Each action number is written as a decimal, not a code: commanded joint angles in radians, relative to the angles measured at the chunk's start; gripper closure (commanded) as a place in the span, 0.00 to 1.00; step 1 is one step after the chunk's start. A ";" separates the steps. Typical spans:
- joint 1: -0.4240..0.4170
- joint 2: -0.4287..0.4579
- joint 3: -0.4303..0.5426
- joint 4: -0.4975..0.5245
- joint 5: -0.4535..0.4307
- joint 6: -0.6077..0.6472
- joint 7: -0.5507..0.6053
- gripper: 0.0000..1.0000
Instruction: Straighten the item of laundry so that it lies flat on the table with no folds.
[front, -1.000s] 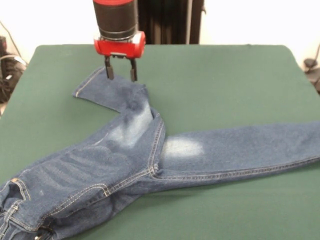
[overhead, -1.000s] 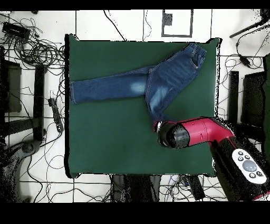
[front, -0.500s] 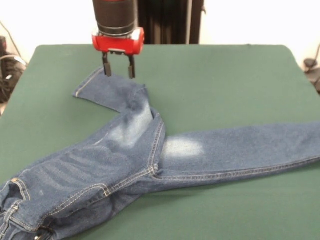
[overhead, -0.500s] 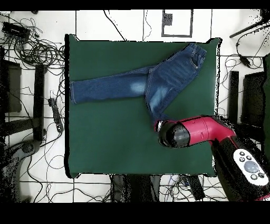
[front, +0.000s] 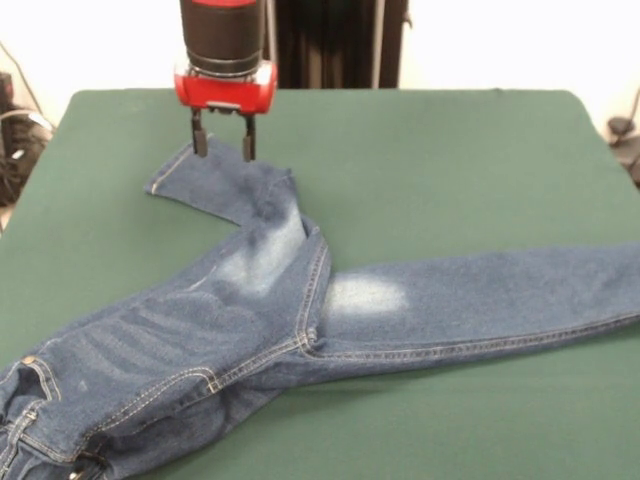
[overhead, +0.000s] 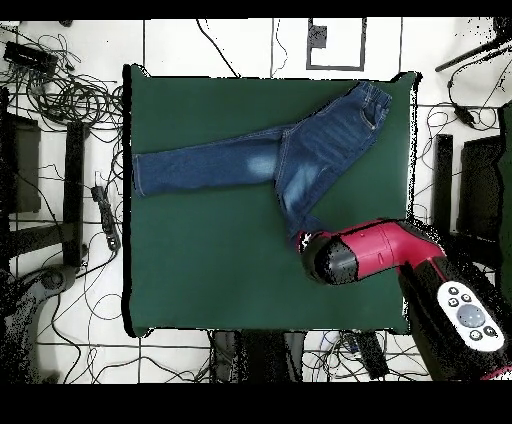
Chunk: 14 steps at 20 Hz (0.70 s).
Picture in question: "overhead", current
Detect black flat box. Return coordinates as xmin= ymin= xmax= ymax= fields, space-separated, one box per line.
xmin=3 ymin=40 xmax=60 ymax=68

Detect grey wheeled stand leg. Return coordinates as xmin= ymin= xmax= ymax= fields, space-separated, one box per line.
xmin=0 ymin=263 xmax=79 ymax=383

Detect black power strip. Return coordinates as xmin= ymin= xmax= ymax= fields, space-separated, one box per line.
xmin=353 ymin=330 xmax=390 ymax=379
xmin=90 ymin=184 xmax=122 ymax=252

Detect black stand bar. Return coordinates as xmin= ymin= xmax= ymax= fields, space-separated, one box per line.
xmin=61 ymin=120 xmax=90 ymax=268
xmin=432 ymin=133 xmax=454 ymax=235

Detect black cable tangle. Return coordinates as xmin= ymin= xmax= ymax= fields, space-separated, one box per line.
xmin=0 ymin=23 xmax=125 ymax=133

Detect black power adapter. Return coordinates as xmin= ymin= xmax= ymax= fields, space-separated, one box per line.
xmin=452 ymin=104 xmax=476 ymax=128

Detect blue denim jeans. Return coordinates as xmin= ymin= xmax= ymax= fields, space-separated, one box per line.
xmin=131 ymin=80 xmax=393 ymax=251

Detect black tripod leg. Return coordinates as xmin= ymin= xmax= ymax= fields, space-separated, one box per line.
xmin=434 ymin=37 xmax=512 ymax=73

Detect grey square frame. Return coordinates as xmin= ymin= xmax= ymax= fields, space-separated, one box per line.
xmin=305 ymin=17 xmax=367 ymax=72

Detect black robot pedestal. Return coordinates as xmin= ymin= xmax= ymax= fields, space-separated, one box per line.
xmin=208 ymin=329 xmax=308 ymax=384

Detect dark square case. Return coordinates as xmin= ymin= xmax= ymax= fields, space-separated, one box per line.
xmin=0 ymin=113 xmax=42 ymax=214
xmin=456 ymin=134 xmax=506 ymax=241

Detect dark green table cloth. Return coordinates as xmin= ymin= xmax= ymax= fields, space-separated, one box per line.
xmin=121 ymin=63 xmax=421 ymax=339

